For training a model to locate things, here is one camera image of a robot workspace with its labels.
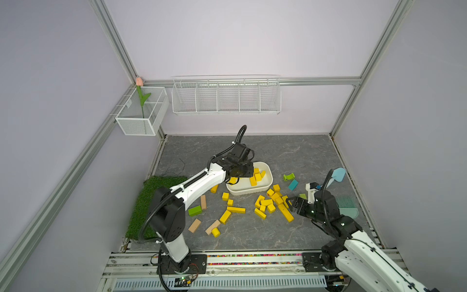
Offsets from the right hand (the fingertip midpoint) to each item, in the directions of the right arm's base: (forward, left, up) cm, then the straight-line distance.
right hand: (292, 200), depth 82 cm
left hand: (+12, +18, +6) cm, 22 cm away
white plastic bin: (+12, +22, -8) cm, 26 cm away
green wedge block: (-2, +46, -8) cm, 46 cm away
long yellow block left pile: (-1, +25, -8) cm, 27 cm away
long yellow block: (+15, +17, -9) cm, 24 cm away
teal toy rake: (+1, -29, -9) cm, 30 cm away
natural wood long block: (-8, +35, -9) cm, 37 cm away
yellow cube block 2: (+17, +14, -8) cm, 24 cm away
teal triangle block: (+13, -5, -9) cm, 16 cm away
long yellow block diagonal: (-2, +2, -8) cm, 9 cm away
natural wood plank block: (+4, +42, -9) cm, 44 cm away
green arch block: (+17, -4, -8) cm, 20 cm away
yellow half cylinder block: (-11, +35, -8) cm, 37 cm away
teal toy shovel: (+19, -32, -10) cm, 38 cm away
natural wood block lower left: (-8, +45, -9) cm, 46 cm away
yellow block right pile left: (-3, +14, -7) cm, 16 cm away
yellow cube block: (+22, +15, -8) cm, 27 cm away
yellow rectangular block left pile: (-4, +31, -8) cm, 32 cm away
